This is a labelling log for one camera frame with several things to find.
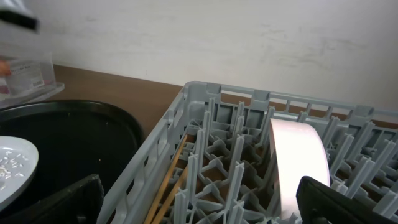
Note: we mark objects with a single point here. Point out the orange carrot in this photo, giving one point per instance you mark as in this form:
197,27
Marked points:
4,69

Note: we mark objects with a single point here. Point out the white pink bowl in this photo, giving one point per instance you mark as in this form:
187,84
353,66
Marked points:
299,152

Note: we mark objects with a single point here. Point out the grey plate with food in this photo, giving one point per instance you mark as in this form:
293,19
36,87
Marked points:
13,191

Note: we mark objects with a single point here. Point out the clear plastic bin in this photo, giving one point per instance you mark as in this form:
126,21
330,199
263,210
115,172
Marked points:
32,78

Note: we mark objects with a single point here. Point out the grey dishwasher rack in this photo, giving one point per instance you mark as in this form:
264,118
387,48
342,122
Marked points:
232,172

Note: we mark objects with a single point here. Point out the round black serving tray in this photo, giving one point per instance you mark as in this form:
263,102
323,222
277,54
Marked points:
74,138

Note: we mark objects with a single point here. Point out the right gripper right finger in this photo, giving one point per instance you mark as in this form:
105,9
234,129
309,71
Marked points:
318,203

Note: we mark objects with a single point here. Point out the food scraps and rice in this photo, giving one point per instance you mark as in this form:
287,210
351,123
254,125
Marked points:
12,167

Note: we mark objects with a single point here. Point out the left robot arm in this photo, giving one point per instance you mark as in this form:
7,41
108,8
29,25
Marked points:
18,26

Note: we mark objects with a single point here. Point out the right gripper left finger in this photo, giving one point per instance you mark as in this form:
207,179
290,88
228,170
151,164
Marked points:
80,202

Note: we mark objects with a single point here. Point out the wooden chopstick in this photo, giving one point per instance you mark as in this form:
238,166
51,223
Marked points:
170,198
163,186

